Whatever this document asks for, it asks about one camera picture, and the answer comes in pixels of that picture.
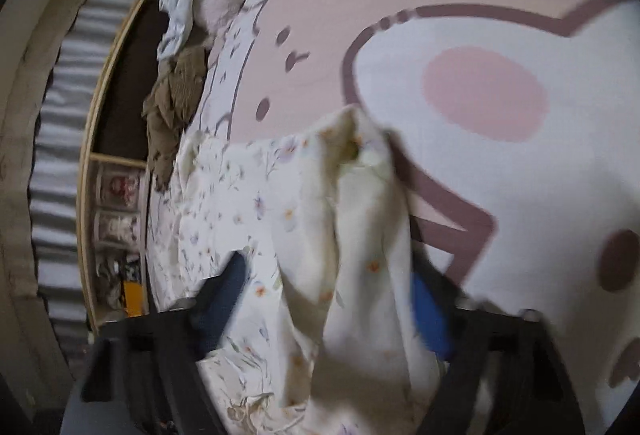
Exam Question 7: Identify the white floral garment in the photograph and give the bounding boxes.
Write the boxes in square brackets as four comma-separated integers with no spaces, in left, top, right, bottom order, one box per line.
[148,106,442,434]

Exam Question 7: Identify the yellow box on shelf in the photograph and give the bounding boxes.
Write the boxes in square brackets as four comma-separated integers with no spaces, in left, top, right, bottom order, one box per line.
[122,281,145,317]

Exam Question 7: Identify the clear box white contents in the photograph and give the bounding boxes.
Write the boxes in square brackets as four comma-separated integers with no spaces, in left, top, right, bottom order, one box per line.
[93,210,140,251]

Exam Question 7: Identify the clear box red contents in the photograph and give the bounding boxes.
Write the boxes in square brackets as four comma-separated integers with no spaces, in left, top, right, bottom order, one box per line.
[96,164,142,210]

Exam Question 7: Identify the grey white striped curtain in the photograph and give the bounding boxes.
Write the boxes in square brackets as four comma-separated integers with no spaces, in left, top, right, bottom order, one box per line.
[28,0,134,356]

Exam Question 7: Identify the olive brown crumpled garment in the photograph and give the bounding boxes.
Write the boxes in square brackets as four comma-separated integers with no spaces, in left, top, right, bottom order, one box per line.
[142,46,207,192]

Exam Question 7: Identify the pink bear print bedsheet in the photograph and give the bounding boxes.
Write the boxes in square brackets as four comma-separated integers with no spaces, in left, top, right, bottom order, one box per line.
[179,0,639,434]

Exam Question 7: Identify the wooden shelf frame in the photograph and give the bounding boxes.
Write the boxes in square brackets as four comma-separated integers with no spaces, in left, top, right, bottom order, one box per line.
[76,0,147,334]

